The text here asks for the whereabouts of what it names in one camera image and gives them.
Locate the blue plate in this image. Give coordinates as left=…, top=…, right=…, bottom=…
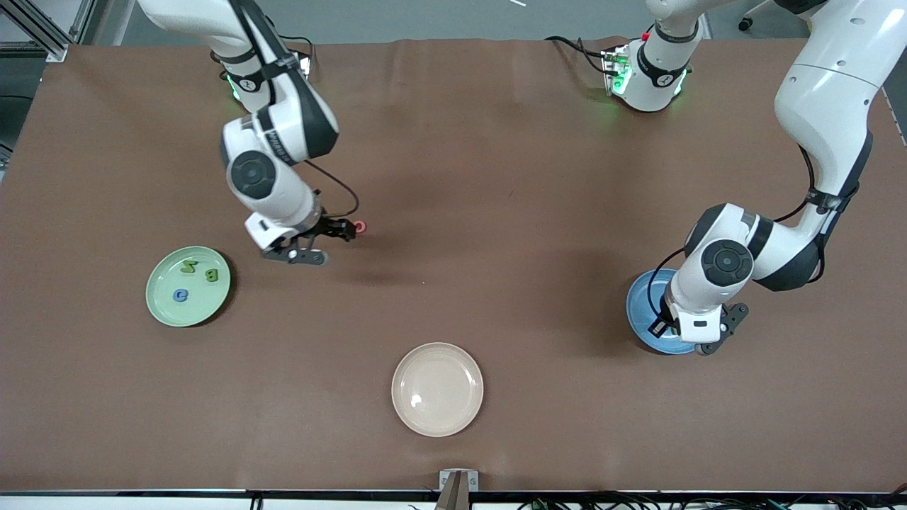
left=626, top=268, right=699, bottom=355

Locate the light green plate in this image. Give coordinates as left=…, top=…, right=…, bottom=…
left=145, top=246, right=232, bottom=328

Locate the brown table cover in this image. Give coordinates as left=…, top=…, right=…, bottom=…
left=0, top=37, right=907, bottom=494

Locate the beige plate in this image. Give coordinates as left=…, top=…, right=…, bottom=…
left=391, top=342, right=485, bottom=438

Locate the silver left base connector plate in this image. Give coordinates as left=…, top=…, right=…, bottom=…
left=601, top=44, right=633, bottom=97

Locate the office chair leg with caster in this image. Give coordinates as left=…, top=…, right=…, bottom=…
left=737, top=0, right=780, bottom=33

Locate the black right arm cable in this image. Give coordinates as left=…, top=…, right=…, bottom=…
left=305, top=159, right=360, bottom=217

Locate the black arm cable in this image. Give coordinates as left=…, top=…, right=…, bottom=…
left=305, top=159, right=360, bottom=217
left=648, top=145, right=862, bottom=319

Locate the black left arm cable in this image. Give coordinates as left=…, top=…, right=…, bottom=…
left=648, top=145, right=862, bottom=319

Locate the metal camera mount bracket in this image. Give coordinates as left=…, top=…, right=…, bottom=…
left=438, top=469, right=480, bottom=510

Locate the black left base cable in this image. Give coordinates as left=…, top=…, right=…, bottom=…
left=544, top=34, right=612, bottom=77

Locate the aluminium frame profile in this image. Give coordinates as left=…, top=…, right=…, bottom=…
left=0, top=0, right=96, bottom=63

